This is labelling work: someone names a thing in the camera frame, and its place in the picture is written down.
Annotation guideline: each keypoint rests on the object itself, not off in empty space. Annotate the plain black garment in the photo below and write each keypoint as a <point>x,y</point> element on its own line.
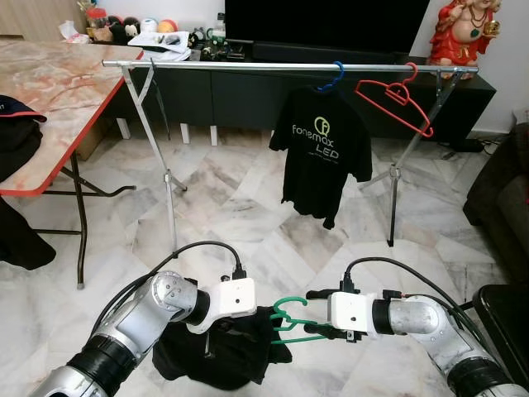
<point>215,356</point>

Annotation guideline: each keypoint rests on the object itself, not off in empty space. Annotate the black television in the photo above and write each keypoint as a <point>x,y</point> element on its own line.
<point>331,25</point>

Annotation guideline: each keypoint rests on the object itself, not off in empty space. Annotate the black mouse plush toy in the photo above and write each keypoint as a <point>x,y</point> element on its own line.
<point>124,31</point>

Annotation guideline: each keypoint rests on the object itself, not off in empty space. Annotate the black TV console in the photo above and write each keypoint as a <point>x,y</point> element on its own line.
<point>248,99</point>

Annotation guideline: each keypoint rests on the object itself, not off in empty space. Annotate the light wooden cabinet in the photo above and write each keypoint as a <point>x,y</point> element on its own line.
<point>33,21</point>

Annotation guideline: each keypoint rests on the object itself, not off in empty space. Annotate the red Buddha statue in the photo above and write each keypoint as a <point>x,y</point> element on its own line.
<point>455,37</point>

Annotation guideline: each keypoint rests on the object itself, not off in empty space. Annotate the white paper stack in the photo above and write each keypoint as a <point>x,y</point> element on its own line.
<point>161,45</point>

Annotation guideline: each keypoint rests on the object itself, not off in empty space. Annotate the silver metal clothes rack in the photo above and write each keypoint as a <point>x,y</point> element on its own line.
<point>248,64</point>

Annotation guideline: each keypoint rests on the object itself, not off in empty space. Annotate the red plastic hanger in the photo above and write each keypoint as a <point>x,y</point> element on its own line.
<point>395,95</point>

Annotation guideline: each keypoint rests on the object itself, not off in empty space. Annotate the green plastic hanger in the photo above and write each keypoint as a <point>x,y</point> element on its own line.
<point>285,303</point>

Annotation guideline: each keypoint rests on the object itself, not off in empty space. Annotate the jar with red lid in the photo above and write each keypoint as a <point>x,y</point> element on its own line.
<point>99,25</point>

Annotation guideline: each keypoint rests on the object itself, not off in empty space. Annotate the blue plastic hanger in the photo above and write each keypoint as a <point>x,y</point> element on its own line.
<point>340,73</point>

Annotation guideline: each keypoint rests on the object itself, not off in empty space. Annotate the black stool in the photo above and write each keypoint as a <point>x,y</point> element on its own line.
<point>504,331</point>

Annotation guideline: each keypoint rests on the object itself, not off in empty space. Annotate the black soundbar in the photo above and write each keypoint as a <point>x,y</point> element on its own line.
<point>331,53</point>

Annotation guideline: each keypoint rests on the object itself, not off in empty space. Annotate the dark sofa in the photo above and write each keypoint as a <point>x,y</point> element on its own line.
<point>504,207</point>

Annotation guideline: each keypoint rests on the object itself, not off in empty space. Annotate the clear plastic bottle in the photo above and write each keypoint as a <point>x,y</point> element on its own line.
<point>221,29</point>

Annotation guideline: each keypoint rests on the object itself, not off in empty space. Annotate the black remote control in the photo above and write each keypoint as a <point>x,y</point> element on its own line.
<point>202,50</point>

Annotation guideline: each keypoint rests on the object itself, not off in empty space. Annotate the pink tissue box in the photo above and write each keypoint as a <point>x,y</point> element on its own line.
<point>74,35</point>

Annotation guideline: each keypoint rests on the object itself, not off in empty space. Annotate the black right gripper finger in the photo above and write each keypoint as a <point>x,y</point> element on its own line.
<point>314,294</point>
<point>312,332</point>

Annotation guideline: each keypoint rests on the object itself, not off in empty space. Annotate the black printed T-shirt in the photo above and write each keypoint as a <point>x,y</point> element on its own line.
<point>322,165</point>

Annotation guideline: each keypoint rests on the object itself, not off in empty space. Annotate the marble table with red edge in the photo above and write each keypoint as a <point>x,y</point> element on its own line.
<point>58,99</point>

